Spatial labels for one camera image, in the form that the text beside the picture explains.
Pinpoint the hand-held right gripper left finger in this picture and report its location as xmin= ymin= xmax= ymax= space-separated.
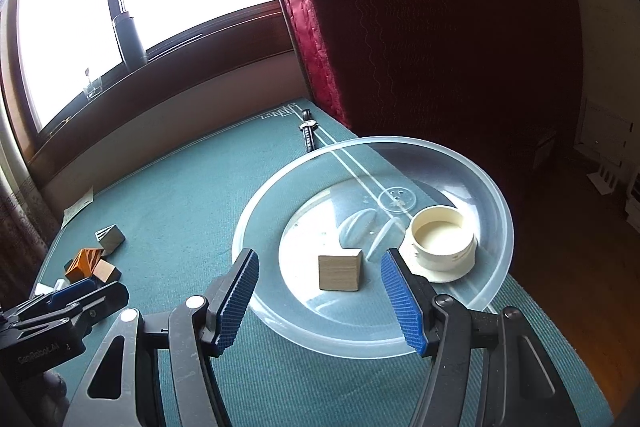
xmin=64 ymin=248 xmax=260 ymax=427

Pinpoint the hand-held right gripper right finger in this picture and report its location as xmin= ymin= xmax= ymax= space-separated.
xmin=380 ymin=248 xmax=583 ymax=427

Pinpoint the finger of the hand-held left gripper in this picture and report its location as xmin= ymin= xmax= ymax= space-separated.
xmin=50 ymin=282 xmax=130 ymax=338
xmin=15 ymin=278 xmax=98 ymax=315

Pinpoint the brown wooden block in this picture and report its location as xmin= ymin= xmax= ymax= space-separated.
xmin=92 ymin=258 xmax=122 ymax=282

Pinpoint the orange wedge block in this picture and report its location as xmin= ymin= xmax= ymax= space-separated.
xmin=65 ymin=247 xmax=104 ymax=284

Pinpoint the light wooden block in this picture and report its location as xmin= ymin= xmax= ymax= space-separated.
xmin=318 ymin=248 xmax=363 ymax=293

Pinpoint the cream round jar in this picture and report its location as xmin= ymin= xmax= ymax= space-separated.
xmin=402 ymin=204 xmax=479 ymax=283

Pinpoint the clear plastic bowl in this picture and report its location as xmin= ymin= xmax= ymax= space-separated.
xmin=231 ymin=136 xmax=515 ymax=347

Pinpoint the small white block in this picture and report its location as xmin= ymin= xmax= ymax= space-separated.
xmin=34 ymin=279 xmax=68 ymax=299

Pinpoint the grey triangular block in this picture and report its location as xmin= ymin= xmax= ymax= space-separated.
xmin=95 ymin=226 xmax=126 ymax=255

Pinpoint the paper card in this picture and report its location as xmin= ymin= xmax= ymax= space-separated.
xmin=62 ymin=187 xmax=96 ymax=220

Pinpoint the beige patterned curtain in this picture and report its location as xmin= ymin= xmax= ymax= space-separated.
xmin=0 ymin=107 xmax=56 ymax=303

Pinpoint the green table cloth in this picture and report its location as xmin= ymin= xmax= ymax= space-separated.
xmin=30 ymin=96 xmax=613 ymax=427

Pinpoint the black wristwatch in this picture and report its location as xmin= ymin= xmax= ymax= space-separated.
xmin=298 ymin=108 xmax=321 ymax=152

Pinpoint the small glass clip holder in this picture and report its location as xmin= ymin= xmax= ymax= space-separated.
xmin=82 ymin=67 xmax=103 ymax=100

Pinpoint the white plastic rack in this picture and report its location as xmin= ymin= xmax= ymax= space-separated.
xmin=586 ymin=154 xmax=628 ymax=196

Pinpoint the dark thermos bottle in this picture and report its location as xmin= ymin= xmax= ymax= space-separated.
xmin=111 ymin=9 xmax=149 ymax=68

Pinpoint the red quilted curtain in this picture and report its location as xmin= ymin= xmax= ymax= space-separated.
xmin=250 ymin=0 xmax=586 ymax=228

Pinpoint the wooden window frame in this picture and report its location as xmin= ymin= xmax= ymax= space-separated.
xmin=0 ymin=0 xmax=301 ymax=168

